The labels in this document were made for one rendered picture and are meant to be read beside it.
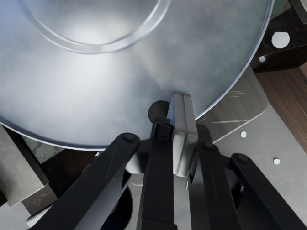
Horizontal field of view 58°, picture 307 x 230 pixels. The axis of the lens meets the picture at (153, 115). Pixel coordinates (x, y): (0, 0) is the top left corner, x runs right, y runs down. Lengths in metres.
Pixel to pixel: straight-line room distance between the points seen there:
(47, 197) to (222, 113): 0.30
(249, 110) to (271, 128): 0.87
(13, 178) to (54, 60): 0.23
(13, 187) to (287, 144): 0.95
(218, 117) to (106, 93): 0.10
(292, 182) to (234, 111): 0.97
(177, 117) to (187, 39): 0.08
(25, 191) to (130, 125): 0.24
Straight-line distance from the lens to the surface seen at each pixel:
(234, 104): 0.24
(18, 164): 0.43
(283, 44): 0.40
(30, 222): 0.47
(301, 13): 0.44
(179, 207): 1.12
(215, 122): 0.24
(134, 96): 0.23
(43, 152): 0.41
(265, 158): 1.13
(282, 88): 0.91
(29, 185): 0.43
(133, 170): 0.15
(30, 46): 0.25
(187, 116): 0.18
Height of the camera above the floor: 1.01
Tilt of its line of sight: 84 degrees down
